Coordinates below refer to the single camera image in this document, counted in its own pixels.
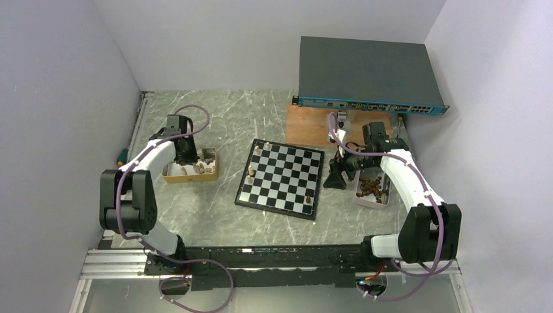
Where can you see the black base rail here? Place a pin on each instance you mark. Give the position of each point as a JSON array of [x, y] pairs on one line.
[[213, 267]]

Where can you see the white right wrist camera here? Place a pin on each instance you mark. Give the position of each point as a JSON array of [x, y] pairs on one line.
[[337, 137]]

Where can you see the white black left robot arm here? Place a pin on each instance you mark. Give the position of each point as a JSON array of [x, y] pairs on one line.
[[127, 197]]

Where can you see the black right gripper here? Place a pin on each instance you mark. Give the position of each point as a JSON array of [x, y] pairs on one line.
[[334, 180]]

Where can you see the metal bracket with knob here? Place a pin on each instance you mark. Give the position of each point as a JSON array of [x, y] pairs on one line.
[[343, 121]]

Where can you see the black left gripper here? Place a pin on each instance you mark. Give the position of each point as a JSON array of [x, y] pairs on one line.
[[192, 158]]

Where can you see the aluminium frame rail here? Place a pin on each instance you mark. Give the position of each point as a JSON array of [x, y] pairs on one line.
[[106, 263]]

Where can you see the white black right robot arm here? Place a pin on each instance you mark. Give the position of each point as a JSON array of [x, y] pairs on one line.
[[431, 229]]

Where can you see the gold metal tin tray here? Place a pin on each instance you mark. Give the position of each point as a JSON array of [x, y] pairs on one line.
[[204, 169]]

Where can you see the wooden board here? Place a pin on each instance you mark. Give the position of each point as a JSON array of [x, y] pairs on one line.
[[308, 126]]

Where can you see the black and white chessboard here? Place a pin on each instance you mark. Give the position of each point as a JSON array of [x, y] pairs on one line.
[[283, 177]]

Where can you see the blue grey network switch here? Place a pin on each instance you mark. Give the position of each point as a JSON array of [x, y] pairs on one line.
[[367, 75]]

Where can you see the pink plastic tray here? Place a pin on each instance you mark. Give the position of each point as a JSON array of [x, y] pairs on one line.
[[372, 188]]

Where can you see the green orange screwdriver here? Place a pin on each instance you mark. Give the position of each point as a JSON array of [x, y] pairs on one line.
[[122, 157]]

